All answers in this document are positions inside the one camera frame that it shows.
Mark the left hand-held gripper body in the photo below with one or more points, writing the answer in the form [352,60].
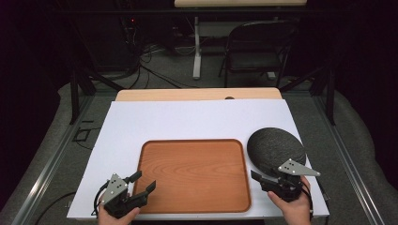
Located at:
[116,187]

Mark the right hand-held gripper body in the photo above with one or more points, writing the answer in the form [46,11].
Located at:
[291,184]

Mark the dark round plate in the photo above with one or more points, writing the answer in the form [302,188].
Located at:
[273,148]

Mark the person's right hand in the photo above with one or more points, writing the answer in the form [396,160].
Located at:
[295,212]

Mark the person's left hand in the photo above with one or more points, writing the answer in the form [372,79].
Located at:
[108,219]

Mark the brown wooden tray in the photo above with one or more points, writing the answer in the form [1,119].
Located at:
[194,175]

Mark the white board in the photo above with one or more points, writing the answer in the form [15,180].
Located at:
[175,122]

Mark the light wooden table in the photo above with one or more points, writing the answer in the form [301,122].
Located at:
[194,93]

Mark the black folding chair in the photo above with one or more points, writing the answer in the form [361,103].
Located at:
[256,47]

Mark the white metal table leg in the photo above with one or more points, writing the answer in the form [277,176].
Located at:
[196,50]

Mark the dark equipment with red light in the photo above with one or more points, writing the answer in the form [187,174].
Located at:
[133,28]

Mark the aluminium rail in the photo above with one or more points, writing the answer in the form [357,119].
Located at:
[50,165]
[347,162]

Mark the black metal frame stand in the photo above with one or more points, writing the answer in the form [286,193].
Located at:
[74,93]
[330,93]

